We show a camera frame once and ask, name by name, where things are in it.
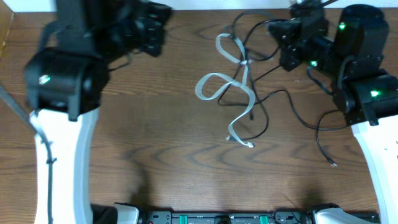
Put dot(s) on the wooden side board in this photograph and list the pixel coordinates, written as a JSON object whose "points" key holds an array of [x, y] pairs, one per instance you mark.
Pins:
{"points": [[6, 18]]}

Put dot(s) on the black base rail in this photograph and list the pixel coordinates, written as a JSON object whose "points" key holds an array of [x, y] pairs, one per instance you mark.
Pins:
{"points": [[326, 213]]}

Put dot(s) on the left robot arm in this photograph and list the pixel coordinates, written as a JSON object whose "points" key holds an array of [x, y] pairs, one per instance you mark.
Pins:
{"points": [[64, 82]]}

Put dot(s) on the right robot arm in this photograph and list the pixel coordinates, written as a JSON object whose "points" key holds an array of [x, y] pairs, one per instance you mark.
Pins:
{"points": [[365, 93]]}

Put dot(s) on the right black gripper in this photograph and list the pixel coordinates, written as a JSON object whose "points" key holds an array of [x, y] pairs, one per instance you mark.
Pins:
{"points": [[289, 35]]}

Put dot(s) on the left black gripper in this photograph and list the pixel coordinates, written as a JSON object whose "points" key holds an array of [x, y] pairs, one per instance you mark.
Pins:
{"points": [[157, 17]]}

